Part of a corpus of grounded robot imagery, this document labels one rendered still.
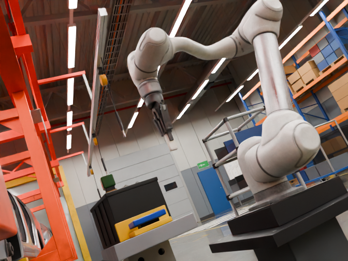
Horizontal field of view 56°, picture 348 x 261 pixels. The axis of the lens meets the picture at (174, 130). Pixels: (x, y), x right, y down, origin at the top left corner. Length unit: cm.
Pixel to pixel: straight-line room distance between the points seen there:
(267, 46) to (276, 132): 40
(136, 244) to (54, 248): 402
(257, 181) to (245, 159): 10
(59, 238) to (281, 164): 376
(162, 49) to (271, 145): 52
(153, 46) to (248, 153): 56
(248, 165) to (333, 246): 42
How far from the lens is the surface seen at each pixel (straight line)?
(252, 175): 135
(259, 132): 260
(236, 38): 161
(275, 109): 128
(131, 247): 65
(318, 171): 591
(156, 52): 119
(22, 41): 486
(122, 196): 79
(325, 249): 136
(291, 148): 116
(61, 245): 463
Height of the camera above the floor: 45
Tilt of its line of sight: 14 degrees up
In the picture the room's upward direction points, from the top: 23 degrees counter-clockwise
